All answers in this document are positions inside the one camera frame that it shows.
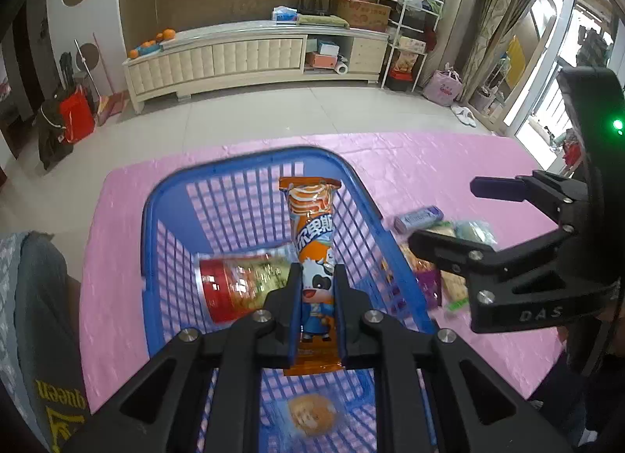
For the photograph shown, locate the white pole mop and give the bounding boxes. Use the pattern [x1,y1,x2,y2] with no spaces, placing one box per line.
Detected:
[74,39,99,112]

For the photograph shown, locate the glass sliding door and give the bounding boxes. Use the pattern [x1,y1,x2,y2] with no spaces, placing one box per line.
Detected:
[512,0,625,141]

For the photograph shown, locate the black antenna router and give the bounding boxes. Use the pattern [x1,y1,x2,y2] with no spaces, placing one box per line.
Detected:
[298,0,334,17]

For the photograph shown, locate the white slippers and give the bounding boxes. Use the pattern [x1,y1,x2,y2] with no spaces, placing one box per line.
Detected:
[450,104,477,128]

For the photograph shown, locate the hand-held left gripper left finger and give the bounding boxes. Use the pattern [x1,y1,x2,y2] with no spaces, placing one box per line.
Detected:
[63,264,304,453]

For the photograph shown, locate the purple snack packet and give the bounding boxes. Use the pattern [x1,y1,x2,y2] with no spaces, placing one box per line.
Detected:
[415,271,443,308]

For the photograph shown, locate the round bun packet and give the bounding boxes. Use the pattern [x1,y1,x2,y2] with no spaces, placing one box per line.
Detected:
[286,394,340,437]

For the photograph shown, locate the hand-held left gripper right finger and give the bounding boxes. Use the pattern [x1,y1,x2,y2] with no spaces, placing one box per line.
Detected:
[333,265,572,453]

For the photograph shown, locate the red bag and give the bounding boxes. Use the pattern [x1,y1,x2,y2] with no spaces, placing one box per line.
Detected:
[59,87,96,144]

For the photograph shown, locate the cardboard box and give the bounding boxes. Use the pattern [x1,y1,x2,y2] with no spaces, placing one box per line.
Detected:
[332,0,392,33]

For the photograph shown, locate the broom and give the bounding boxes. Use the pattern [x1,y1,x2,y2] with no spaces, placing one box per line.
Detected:
[93,33,125,126]

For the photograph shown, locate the green clear snack bag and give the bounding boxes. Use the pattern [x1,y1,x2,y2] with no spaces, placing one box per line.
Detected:
[439,220,495,245]

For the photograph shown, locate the green folded cloth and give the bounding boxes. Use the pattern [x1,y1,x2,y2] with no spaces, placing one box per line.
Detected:
[295,14,350,29]

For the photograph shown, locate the red snack packet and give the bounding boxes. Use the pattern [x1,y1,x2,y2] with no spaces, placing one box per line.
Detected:
[198,252,295,325]

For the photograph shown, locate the cream TV cabinet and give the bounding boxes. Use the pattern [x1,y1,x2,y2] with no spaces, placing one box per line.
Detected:
[122,23,391,114]

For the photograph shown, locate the dark wooden door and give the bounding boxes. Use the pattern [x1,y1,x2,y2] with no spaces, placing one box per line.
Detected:
[0,18,45,161]

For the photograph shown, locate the grey blue stick packet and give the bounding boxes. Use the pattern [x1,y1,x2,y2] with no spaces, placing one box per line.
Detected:
[395,206,444,233]

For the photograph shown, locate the black bag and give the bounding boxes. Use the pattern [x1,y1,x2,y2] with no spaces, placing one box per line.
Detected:
[38,102,74,171]

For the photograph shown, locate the white metal rack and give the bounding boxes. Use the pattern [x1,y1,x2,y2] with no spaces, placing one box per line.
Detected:
[378,0,445,93]

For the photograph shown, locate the pink tote bag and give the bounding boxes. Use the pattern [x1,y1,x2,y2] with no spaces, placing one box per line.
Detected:
[422,62,464,108]

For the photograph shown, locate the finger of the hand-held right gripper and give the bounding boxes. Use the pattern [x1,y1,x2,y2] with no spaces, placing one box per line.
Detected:
[470,171,580,227]
[407,225,580,284]

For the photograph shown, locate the blue plastic basket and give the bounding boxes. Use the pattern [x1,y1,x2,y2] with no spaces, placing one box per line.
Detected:
[141,146,440,453]

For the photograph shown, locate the grey printed cushion cover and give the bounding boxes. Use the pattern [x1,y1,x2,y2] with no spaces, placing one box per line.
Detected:
[0,231,93,453]

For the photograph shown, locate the orange snack bag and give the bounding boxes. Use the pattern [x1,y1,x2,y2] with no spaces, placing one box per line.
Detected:
[393,50,421,74]

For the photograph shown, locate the red and black clothes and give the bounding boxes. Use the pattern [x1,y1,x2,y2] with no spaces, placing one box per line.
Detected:
[547,126,587,175]

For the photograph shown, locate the beige patterned curtain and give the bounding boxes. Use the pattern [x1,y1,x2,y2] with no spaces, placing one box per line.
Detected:
[461,0,533,102]

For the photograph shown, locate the silver standing air conditioner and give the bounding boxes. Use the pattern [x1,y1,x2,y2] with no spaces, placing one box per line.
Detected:
[436,0,490,75]

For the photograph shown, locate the orange cartoon cow packet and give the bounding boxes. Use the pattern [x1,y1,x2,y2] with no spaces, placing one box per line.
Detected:
[279,177,353,376]

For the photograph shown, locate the arched standing mirror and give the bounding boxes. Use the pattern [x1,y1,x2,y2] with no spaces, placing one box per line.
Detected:
[481,0,557,136]

